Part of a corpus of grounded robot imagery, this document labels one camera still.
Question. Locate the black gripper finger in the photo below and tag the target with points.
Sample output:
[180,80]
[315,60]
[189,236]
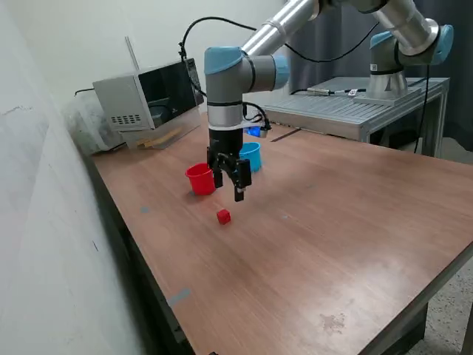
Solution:
[216,162]
[242,174]

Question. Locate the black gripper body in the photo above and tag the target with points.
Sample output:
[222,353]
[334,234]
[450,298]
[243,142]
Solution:
[226,140]

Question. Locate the red wooden cube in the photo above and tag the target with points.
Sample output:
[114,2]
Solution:
[223,217]

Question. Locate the silver blue UR5e robot arm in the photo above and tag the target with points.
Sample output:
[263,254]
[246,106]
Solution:
[225,85]

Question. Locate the aluminium robot base table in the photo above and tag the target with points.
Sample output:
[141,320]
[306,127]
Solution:
[332,107]

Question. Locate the blue plastic cup bin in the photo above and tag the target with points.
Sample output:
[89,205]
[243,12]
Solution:
[255,159]

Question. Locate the red plastic cup bin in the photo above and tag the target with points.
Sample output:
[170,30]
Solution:
[197,183]

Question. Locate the clear acrylic stand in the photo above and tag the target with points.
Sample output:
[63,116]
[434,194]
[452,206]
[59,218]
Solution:
[184,124]

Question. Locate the long wooden stick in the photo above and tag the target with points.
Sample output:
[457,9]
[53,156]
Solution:
[166,137]

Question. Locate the short wooden stick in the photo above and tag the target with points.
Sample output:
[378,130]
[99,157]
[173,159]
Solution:
[144,143]

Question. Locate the silver microwave oven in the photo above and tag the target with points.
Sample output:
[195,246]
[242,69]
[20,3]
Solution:
[125,100]

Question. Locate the white thin rod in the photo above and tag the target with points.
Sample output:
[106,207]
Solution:
[132,53]

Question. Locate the large grey tape strip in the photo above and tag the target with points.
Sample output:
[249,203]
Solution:
[179,297]

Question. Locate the blue lit wrist camera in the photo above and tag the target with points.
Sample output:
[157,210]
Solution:
[258,130]

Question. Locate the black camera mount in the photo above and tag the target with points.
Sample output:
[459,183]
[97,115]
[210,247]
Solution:
[181,50]

